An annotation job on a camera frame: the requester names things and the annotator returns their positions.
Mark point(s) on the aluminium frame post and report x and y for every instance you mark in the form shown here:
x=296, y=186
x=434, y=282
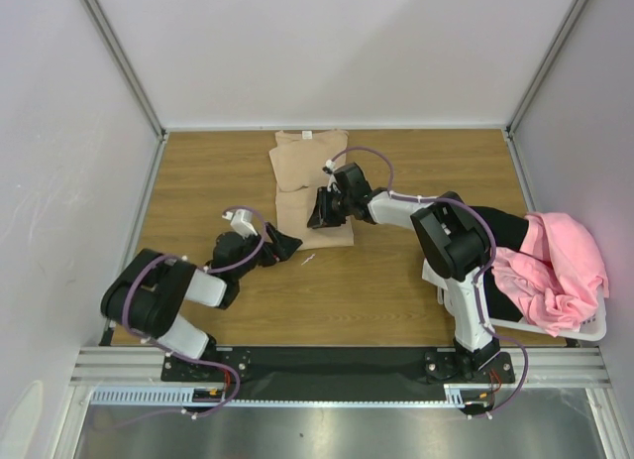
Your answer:
x=115, y=49
x=554, y=50

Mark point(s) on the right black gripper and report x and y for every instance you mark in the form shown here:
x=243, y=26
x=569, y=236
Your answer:
x=327, y=209

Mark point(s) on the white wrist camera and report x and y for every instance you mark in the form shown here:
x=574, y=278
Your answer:
x=240, y=221
x=329, y=169

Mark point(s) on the pink t shirt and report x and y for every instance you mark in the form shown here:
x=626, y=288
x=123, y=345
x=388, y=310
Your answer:
x=555, y=274

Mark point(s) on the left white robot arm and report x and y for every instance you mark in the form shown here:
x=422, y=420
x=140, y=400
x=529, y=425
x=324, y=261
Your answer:
x=147, y=297

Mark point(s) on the slotted cable duct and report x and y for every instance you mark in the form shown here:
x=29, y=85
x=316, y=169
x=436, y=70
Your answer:
x=419, y=395

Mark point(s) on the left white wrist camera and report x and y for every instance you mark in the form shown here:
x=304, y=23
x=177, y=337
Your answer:
x=240, y=221

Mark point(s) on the black t shirt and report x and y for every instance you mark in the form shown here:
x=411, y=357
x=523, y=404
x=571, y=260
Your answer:
x=509, y=232

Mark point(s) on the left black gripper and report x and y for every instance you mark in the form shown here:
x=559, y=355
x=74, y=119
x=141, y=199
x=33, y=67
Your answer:
x=283, y=245

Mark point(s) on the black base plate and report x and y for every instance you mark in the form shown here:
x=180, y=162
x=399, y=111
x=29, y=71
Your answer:
x=363, y=367

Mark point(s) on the right aluminium frame post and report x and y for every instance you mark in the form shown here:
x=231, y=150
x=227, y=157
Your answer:
x=554, y=50

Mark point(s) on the small pink thread scrap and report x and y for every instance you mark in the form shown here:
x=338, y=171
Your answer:
x=308, y=259

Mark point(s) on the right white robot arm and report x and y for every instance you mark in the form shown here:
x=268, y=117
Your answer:
x=457, y=245

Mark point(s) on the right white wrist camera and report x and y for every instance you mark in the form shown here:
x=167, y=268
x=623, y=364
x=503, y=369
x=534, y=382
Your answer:
x=329, y=169

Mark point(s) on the white laundry basket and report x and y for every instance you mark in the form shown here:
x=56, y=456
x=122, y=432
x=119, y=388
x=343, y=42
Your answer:
x=545, y=325

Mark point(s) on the beige t shirt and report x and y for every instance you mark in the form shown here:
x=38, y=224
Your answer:
x=297, y=162

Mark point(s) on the white t shirt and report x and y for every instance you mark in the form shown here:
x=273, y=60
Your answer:
x=431, y=277

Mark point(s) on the left aluminium frame post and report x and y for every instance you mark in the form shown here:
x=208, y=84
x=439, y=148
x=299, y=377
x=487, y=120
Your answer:
x=115, y=49

